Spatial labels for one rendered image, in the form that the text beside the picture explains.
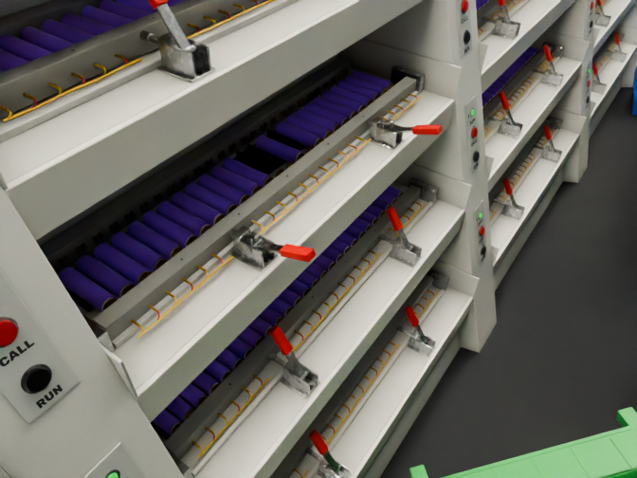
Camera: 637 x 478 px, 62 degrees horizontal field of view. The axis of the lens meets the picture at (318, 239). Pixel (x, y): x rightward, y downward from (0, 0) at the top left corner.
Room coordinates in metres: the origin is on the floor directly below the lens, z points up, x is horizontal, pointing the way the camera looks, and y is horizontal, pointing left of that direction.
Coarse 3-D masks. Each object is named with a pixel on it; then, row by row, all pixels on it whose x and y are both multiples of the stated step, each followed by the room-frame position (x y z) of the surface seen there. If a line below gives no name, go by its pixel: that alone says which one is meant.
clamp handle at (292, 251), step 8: (256, 240) 0.45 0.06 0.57; (264, 248) 0.44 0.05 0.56; (272, 248) 0.43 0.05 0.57; (280, 248) 0.43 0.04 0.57; (288, 248) 0.42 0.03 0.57; (296, 248) 0.42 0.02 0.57; (304, 248) 0.41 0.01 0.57; (312, 248) 0.41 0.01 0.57; (288, 256) 0.42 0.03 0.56; (296, 256) 0.41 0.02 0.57; (304, 256) 0.40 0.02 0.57; (312, 256) 0.41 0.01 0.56
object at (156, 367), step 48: (384, 48) 0.82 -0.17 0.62; (432, 96) 0.76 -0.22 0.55; (192, 144) 0.62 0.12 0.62; (336, 192) 0.55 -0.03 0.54; (288, 240) 0.48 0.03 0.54; (240, 288) 0.42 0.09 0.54; (96, 336) 0.35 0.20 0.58; (144, 336) 0.38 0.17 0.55; (192, 336) 0.37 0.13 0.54; (144, 384) 0.33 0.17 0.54
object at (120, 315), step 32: (384, 96) 0.72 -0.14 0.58; (352, 128) 0.64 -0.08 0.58; (320, 160) 0.59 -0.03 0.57; (288, 192) 0.54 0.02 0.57; (224, 224) 0.48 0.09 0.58; (256, 224) 0.50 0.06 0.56; (192, 256) 0.44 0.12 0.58; (160, 288) 0.41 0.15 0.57; (192, 288) 0.42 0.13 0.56; (96, 320) 0.38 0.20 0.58; (128, 320) 0.38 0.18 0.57
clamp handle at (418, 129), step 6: (390, 126) 0.64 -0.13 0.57; (420, 126) 0.61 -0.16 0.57; (426, 126) 0.61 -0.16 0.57; (432, 126) 0.60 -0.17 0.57; (438, 126) 0.60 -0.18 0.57; (396, 132) 0.63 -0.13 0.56; (402, 132) 0.63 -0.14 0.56; (408, 132) 0.62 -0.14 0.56; (414, 132) 0.61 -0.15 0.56; (420, 132) 0.61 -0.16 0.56; (426, 132) 0.60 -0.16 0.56; (432, 132) 0.59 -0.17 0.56; (438, 132) 0.59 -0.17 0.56
